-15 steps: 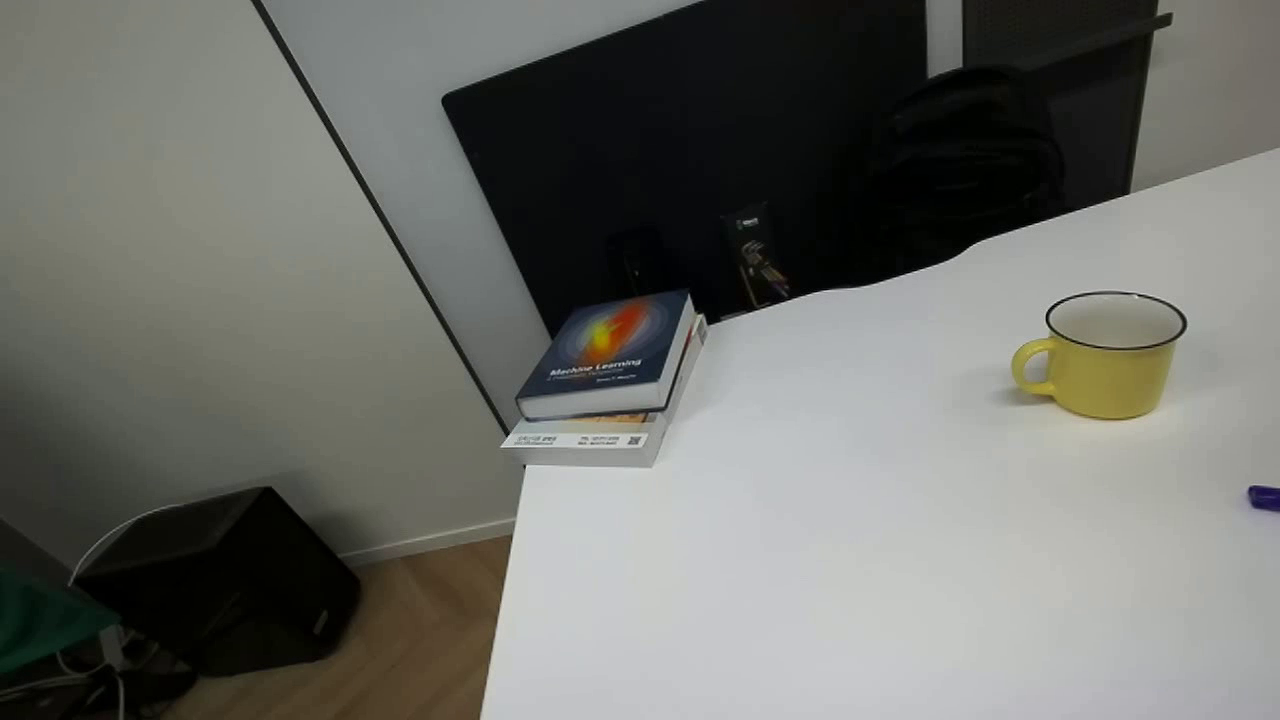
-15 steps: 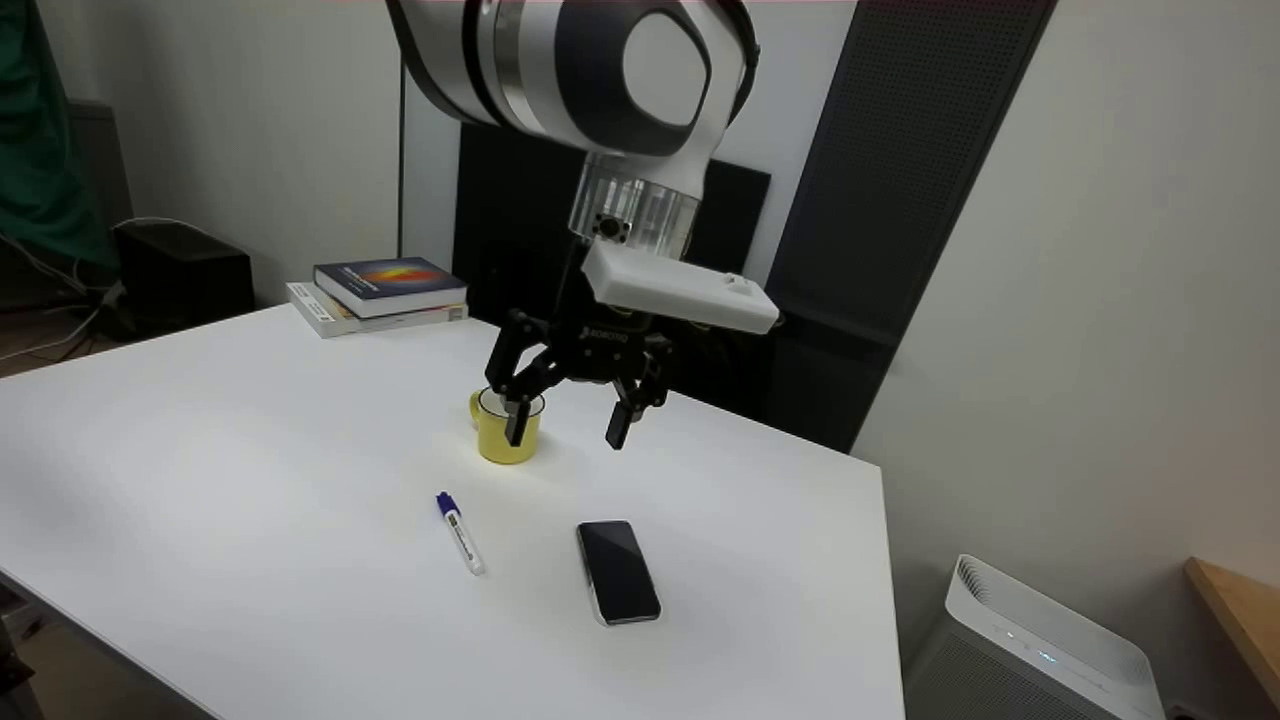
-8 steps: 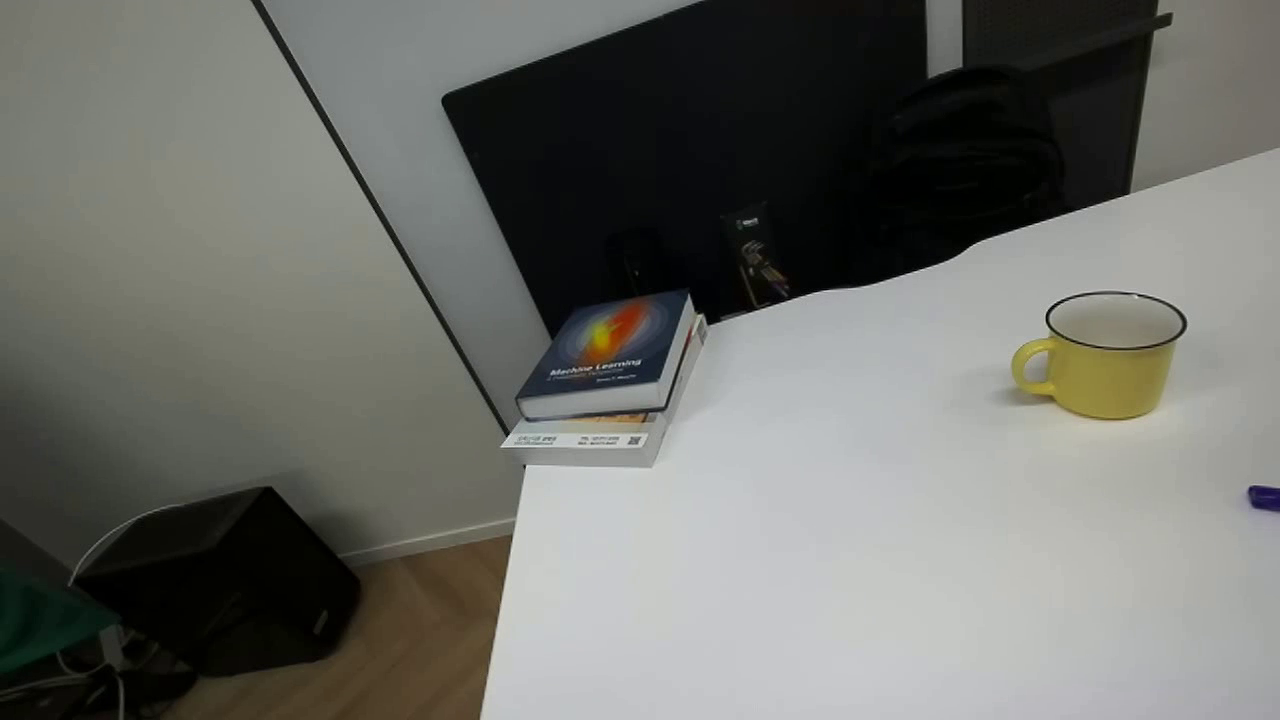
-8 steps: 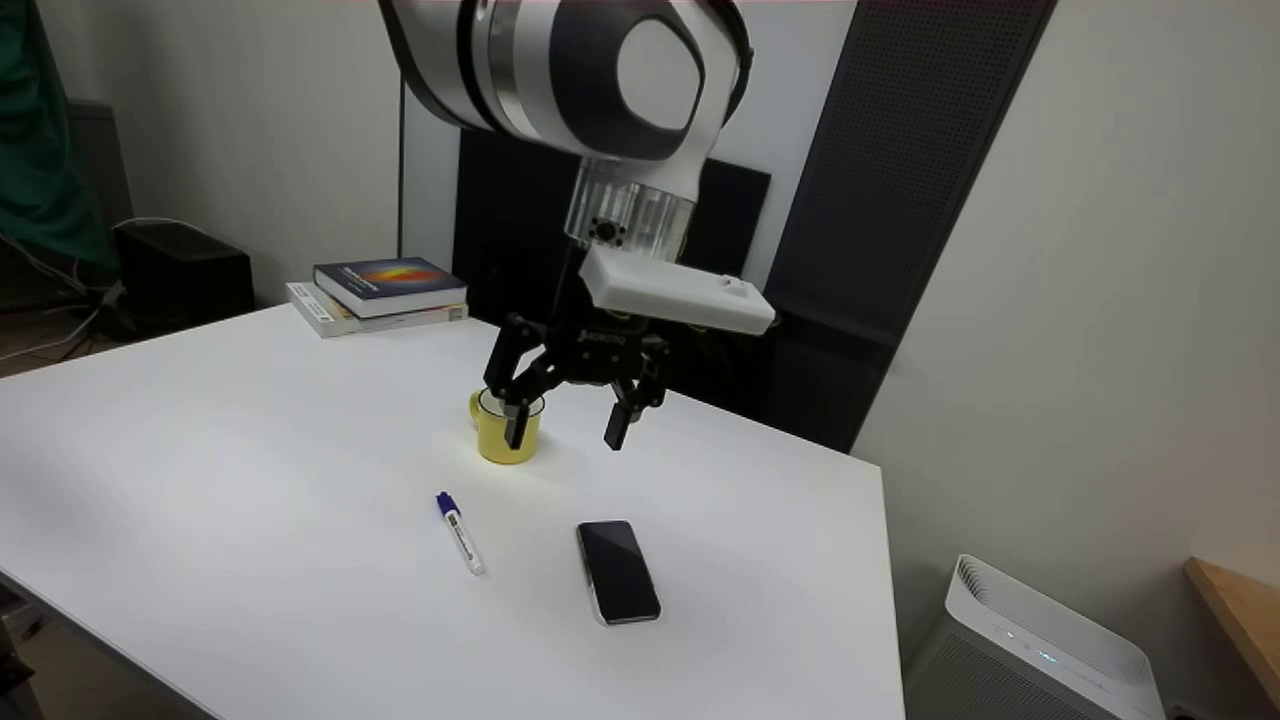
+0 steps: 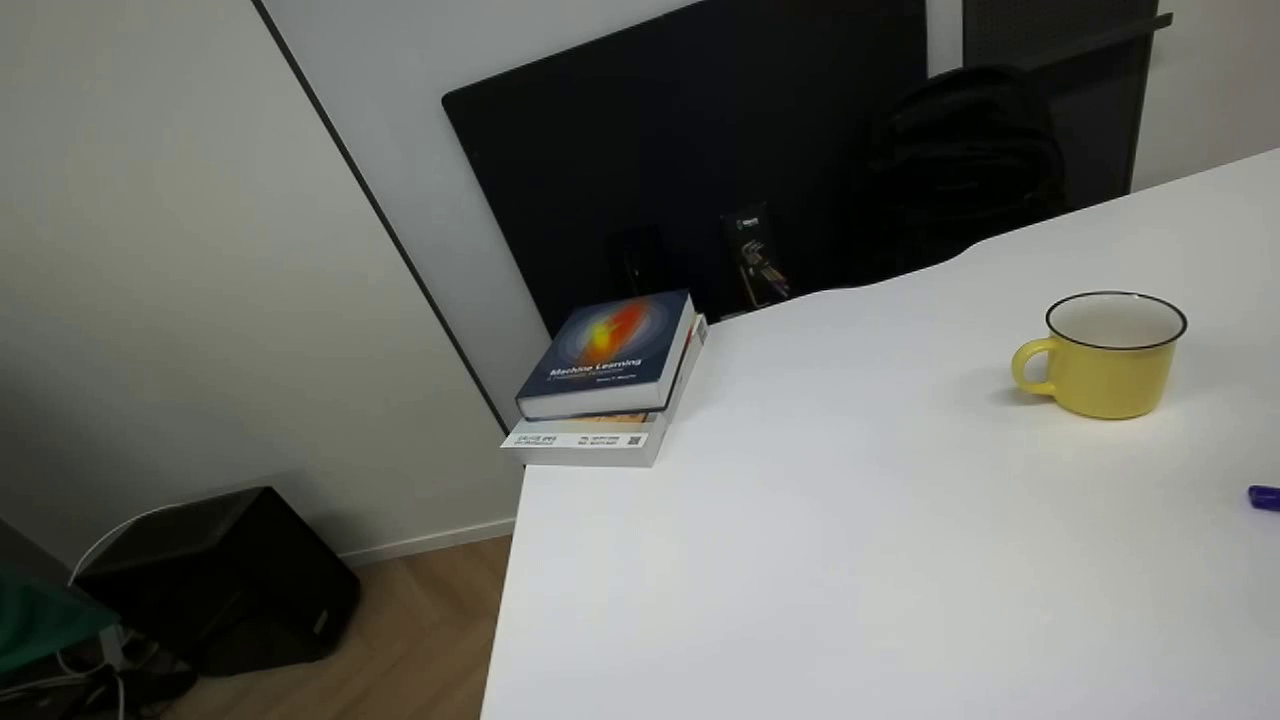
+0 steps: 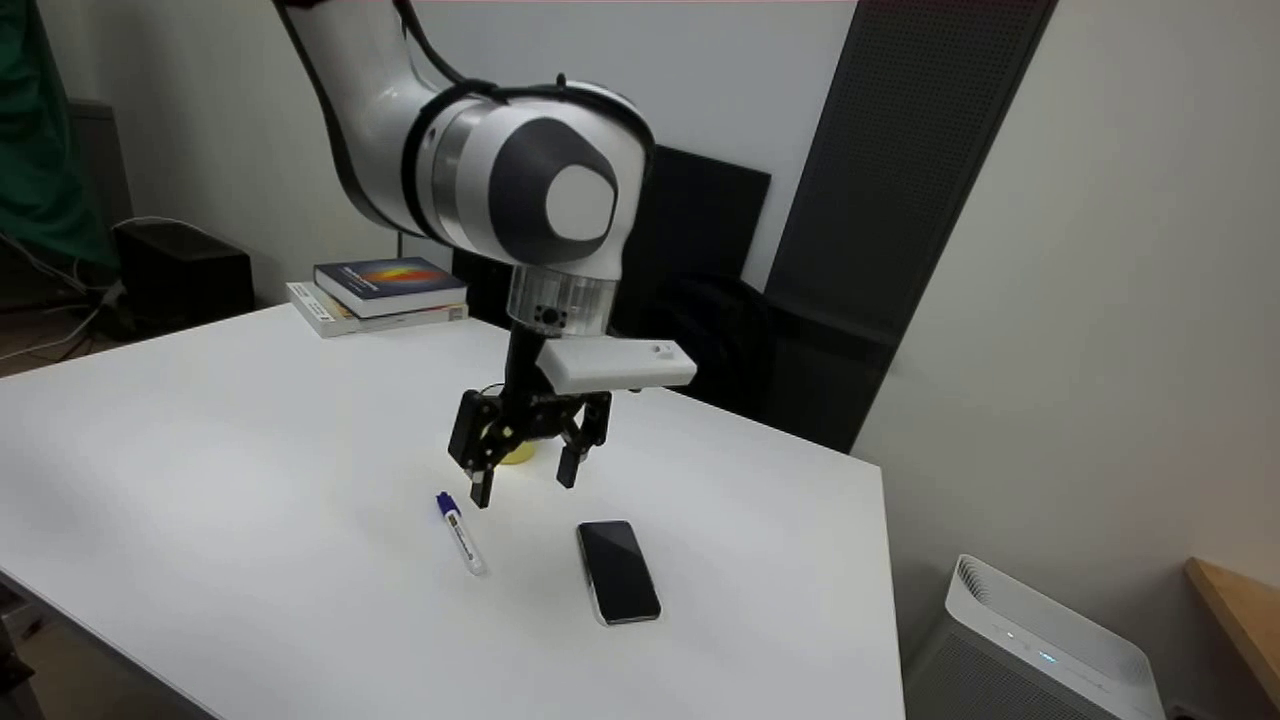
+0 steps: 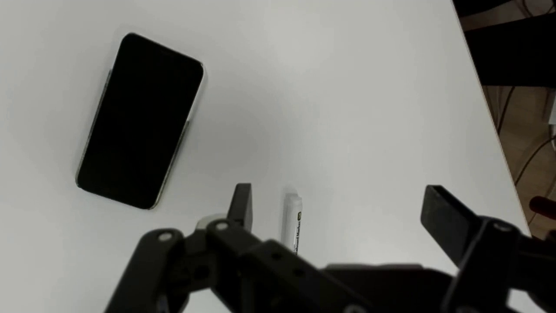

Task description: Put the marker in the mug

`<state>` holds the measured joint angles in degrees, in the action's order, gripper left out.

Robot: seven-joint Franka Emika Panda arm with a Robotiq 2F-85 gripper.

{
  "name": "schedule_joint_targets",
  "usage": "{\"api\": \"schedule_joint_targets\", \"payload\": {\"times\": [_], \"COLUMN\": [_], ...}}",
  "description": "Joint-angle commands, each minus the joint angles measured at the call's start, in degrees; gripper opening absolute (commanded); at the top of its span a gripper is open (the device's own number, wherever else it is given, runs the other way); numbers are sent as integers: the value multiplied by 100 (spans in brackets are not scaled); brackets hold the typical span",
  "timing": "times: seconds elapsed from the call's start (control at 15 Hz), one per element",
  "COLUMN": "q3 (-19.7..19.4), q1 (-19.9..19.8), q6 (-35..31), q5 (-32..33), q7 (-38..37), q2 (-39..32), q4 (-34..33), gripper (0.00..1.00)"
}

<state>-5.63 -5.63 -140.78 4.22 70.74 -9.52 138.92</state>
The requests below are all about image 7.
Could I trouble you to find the black chair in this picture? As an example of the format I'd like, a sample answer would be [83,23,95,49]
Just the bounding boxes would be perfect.
[451,0,556,90]

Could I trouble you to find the red round object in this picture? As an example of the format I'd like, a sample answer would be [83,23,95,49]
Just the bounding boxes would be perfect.
[527,195,556,219]

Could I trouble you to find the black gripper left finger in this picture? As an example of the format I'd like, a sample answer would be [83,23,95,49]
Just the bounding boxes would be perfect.
[104,183,366,313]

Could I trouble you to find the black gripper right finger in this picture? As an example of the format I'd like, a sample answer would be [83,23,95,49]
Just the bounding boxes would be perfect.
[418,183,556,313]

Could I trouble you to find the white marker with blue cap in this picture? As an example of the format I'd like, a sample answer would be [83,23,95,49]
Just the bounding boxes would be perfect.
[279,186,303,256]

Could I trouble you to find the black smartphone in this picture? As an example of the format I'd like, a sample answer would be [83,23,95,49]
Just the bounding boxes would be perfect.
[74,31,206,210]

